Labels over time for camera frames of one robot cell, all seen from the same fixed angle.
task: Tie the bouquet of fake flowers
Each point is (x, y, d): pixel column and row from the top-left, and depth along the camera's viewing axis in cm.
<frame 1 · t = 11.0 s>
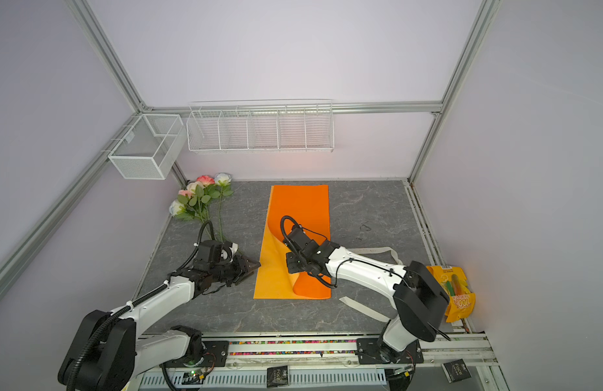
left hand: (257, 270, 84), fingers open
right hand: (292, 262, 83), fingers closed
orange wrapping paper sheet: (310, 204, 114), on the table
red pink fake rose: (206, 180, 118), point 5 cm above the table
cream fake rose: (191, 186, 114), point 6 cm above the table
light pink fake rose: (185, 192, 114), point 4 cm above the table
pale white fake rose: (176, 207, 107), point 5 cm above the table

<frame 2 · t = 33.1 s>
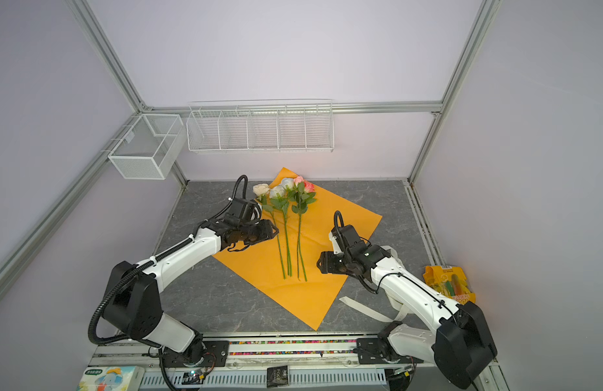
left hand: (274, 235, 86), fingers open
right hand: (324, 265, 81), fingers open
orange wrapping paper sheet: (284, 266, 94), on the table
cream fake rose: (261, 191, 114), point 5 cm above the table
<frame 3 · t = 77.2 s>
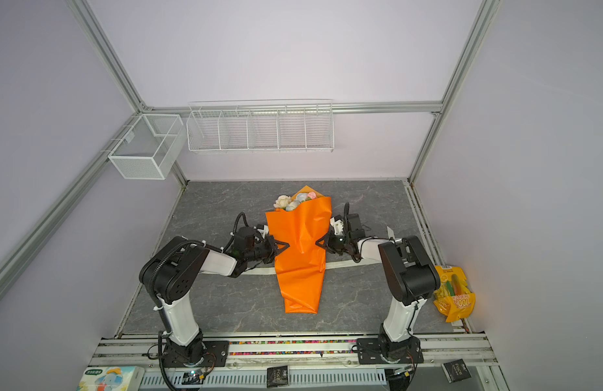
left hand: (291, 247, 92), fingers closed
right hand: (316, 244, 95), fingers closed
orange wrapping paper sheet: (301, 266, 90), point 4 cm above the table
red pink fake rose: (312, 195, 107), point 8 cm above the table
cream fake rose: (282, 201, 108), point 6 cm above the table
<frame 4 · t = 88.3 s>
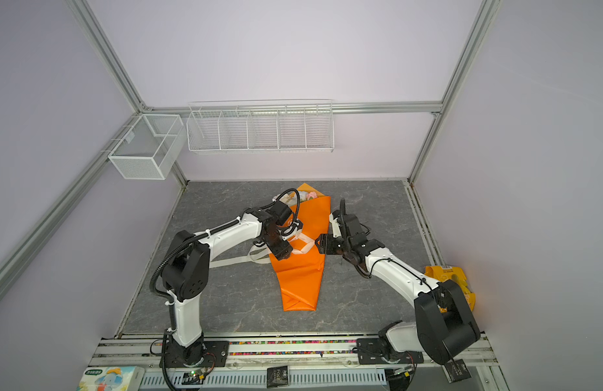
left hand: (281, 250, 91), fingers open
right hand: (323, 242, 87), fingers open
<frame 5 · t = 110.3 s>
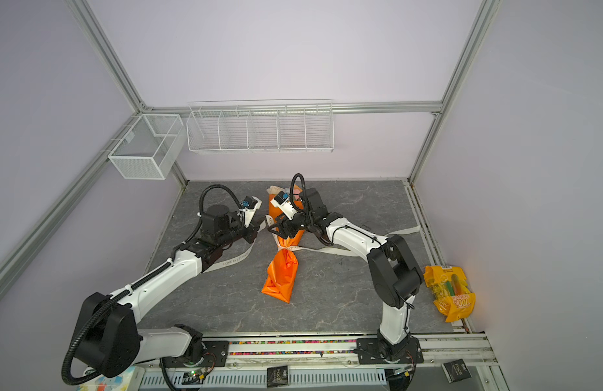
left hand: (263, 218, 82), fingers closed
right hand: (273, 224, 85), fingers open
orange wrapping paper sheet: (282, 274, 86), point 6 cm above the table
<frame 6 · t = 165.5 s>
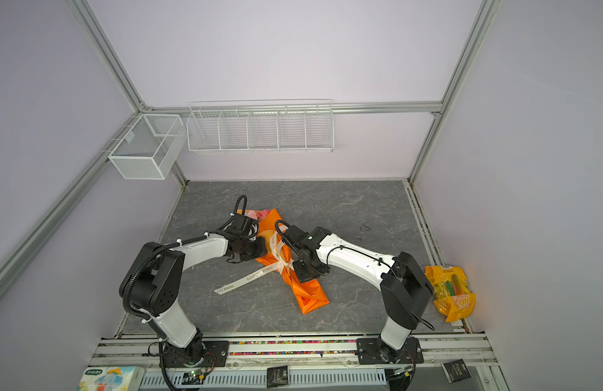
left hand: (267, 253, 94), fingers closed
right hand: (307, 277, 82), fingers closed
orange wrapping paper sheet: (310, 296, 79), point 9 cm above the table
white ribbon strip: (282, 265, 88), point 6 cm above the table
